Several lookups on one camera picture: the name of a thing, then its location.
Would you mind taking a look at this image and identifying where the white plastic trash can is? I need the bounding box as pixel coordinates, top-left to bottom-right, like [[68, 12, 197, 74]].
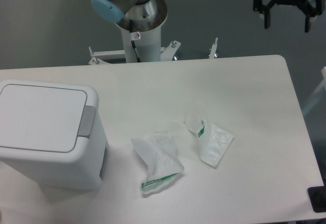
[[1, 79, 107, 190]]

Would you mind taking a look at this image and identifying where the white green-striped plastic pouch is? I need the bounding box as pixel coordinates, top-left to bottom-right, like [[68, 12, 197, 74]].
[[185, 113, 234, 168]]

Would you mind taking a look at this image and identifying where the black device at table edge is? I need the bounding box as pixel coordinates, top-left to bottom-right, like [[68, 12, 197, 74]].
[[308, 186, 325, 213]]

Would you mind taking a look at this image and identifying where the crumpled white plastic bag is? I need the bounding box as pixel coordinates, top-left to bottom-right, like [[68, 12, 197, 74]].
[[131, 131, 184, 196]]

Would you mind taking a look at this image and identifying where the white frame at right edge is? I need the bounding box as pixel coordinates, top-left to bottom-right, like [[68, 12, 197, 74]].
[[302, 67, 325, 117]]

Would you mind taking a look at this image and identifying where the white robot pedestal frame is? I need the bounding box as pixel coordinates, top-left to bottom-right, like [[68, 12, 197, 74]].
[[88, 21, 219, 65]]

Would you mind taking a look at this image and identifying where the black cable on pedestal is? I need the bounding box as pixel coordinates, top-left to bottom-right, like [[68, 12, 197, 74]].
[[128, 19, 142, 63]]

